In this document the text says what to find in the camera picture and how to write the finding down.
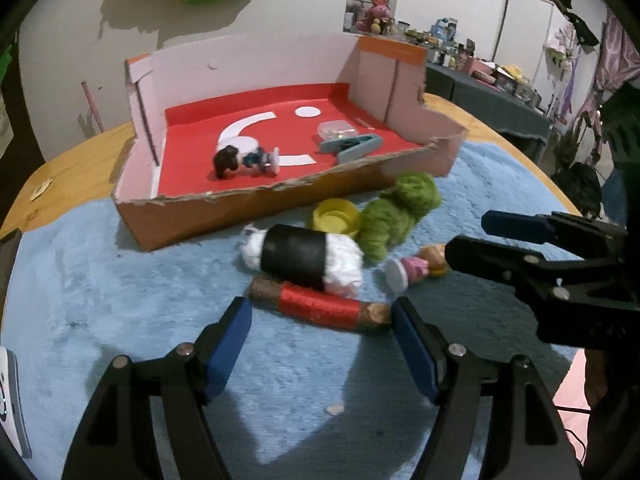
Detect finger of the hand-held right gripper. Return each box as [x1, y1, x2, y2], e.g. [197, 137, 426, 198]
[444, 235, 640, 312]
[481, 209, 629, 262]

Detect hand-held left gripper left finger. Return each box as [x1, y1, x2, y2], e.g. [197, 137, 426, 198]
[60, 296, 254, 480]

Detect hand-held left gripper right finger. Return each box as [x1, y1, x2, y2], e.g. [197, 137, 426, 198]
[390, 297, 583, 480]

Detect pink doll figurine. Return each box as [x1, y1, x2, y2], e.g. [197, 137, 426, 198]
[384, 243, 448, 295]

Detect red thread spool stick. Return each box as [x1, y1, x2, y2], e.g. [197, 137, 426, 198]
[247, 277, 393, 333]

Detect green yarn bundle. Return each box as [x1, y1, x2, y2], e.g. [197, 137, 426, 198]
[359, 172, 443, 263]

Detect black and white paper roll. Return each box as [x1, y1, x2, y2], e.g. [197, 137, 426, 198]
[240, 224, 365, 297]

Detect cardboard box with red bottom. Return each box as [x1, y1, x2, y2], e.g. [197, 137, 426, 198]
[111, 32, 470, 252]

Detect yellow bottle cap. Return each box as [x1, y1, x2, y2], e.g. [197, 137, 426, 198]
[311, 198, 360, 237]

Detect teal clothespin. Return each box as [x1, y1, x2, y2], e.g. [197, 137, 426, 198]
[318, 133, 385, 165]

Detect black-haired figurine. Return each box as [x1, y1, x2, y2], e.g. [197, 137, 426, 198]
[212, 144, 281, 180]

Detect small clear plastic box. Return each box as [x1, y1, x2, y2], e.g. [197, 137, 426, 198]
[317, 121, 358, 143]

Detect black bag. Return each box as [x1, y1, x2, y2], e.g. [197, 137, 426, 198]
[552, 162, 603, 216]

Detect blue fuzzy blanket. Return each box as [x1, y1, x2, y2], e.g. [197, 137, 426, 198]
[0, 140, 586, 480]

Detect cluttered dark side table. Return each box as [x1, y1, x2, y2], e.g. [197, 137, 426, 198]
[400, 17, 543, 106]

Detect pink floral curtain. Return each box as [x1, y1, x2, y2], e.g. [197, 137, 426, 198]
[570, 10, 640, 151]

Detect white fabric wardrobe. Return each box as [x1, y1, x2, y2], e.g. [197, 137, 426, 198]
[492, 0, 558, 68]

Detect black hanging clothes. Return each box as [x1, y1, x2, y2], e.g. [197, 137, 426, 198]
[542, 0, 601, 48]

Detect white flat device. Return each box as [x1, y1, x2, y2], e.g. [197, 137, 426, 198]
[0, 347, 33, 458]

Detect magenta plush toy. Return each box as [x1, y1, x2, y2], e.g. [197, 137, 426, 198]
[357, 0, 396, 35]

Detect pink stick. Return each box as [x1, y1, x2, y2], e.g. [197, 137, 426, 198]
[82, 81, 103, 133]

